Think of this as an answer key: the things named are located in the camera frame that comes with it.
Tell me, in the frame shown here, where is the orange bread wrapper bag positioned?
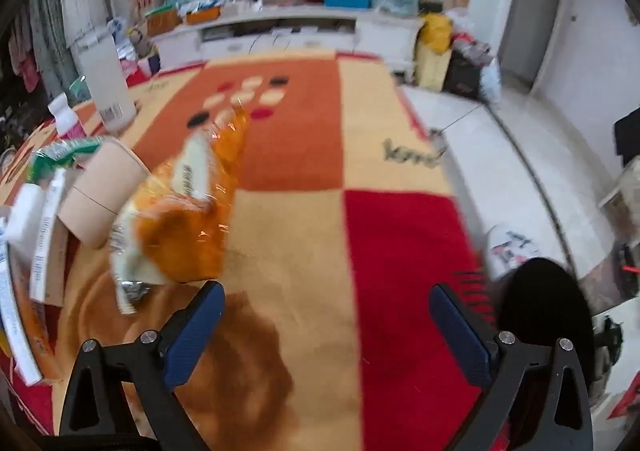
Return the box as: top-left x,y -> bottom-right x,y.
108,104 -> 250,315

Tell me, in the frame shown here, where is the brown paper cup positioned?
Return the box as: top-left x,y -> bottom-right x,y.
58,137 -> 150,249

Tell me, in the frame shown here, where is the white blue medicine box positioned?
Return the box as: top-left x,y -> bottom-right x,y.
1,168 -> 68,386

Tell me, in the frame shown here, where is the green white snack bag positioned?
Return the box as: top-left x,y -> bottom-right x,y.
25,136 -> 105,184

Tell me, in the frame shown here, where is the black round trash bin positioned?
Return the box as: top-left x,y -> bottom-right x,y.
494,257 -> 597,447

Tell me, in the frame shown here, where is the cat face round stool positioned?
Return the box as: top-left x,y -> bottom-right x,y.
484,224 -> 541,282

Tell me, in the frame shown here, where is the orange red patterned blanket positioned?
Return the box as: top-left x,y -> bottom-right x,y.
1,50 -> 480,450

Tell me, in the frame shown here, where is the small white pink bottle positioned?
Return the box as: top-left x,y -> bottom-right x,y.
48,92 -> 87,140

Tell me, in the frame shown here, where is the white thermos bottle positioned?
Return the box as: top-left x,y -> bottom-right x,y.
72,27 -> 137,134

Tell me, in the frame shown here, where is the black shopping bag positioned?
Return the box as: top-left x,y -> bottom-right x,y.
442,50 -> 480,100

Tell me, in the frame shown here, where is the cream paper shopping bag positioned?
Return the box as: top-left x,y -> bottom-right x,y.
416,42 -> 451,92

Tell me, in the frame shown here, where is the yellow bag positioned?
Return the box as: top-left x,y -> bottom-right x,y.
419,13 -> 452,54

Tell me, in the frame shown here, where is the white TV cabinet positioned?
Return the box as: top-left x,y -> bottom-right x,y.
152,6 -> 423,78

